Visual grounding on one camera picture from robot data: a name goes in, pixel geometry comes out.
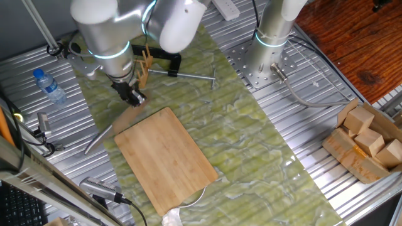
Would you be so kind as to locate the green marble pattern mat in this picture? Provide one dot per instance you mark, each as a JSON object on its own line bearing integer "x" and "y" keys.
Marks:
{"x": 251, "y": 141}

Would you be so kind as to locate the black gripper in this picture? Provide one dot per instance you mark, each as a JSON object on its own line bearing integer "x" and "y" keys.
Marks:
{"x": 125, "y": 91}

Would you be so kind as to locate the black keyboard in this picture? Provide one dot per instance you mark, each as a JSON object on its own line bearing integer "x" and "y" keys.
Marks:
{"x": 19, "y": 207}

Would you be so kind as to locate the stainless steel cleaver knife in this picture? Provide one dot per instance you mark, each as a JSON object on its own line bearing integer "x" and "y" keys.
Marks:
{"x": 125, "y": 120}

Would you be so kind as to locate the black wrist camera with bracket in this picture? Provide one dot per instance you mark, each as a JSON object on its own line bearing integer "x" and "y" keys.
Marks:
{"x": 83, "y": 66}

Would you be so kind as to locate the light wooden cube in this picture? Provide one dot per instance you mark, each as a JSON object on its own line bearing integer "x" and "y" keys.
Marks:
{"x": 370, "y": 142}
{"x": 359, "y": 120}
{"x": 389, "y": 153}

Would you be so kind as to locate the slanted aluminium pole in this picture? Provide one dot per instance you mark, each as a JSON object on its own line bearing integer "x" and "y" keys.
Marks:
{"x": 41, "y": 26}

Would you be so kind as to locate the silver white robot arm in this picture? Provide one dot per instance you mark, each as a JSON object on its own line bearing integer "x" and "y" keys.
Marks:
{"x": 106, "y": 34}

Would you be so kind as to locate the brown cardboard box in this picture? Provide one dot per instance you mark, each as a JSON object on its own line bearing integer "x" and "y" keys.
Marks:
{"x": 351, "y": 157}

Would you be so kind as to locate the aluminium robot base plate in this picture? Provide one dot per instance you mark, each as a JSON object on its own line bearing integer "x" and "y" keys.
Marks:
{"x": 242, "y": 62}

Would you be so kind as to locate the silver ribbed handheld device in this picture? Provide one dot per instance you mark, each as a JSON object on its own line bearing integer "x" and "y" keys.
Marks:
{"x": 99, "y": 188}

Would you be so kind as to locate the aluminium frame bar with bracket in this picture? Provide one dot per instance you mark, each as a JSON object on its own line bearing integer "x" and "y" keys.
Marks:
{"x": 63, "y": 194}

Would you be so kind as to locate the crumpled white tissue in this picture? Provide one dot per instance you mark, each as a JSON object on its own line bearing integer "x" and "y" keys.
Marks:
{"x": 172, "y": 218}

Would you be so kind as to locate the wooden knife rack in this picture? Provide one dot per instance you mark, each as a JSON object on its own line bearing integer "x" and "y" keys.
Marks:
{"x": 145, "y": 66}

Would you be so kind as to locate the white power strip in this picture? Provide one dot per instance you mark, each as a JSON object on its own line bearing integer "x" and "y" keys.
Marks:
{"x": 226, "y": 8}

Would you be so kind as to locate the black C-clamp with steel screw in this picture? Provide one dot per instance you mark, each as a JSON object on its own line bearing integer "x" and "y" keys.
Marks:
{"x": 172, "y": 61}

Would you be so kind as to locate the small camera on metal mount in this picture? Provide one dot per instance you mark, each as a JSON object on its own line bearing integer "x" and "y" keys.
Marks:
{"x": 43, "y": 122}

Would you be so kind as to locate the large light wooden block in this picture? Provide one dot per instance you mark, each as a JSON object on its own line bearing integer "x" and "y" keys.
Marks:
{"x": 56, "y": 222}

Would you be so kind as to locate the clear water bottle blue label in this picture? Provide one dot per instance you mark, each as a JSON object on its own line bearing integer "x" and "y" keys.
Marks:
{"x": 50, "y": 86}

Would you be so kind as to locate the bamboo cutting board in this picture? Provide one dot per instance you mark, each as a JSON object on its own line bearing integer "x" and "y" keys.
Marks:
{"x": 169, "y": 163}

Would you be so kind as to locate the small black object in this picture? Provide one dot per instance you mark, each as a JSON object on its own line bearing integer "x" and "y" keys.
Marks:
{"x": 380, "y": 4}

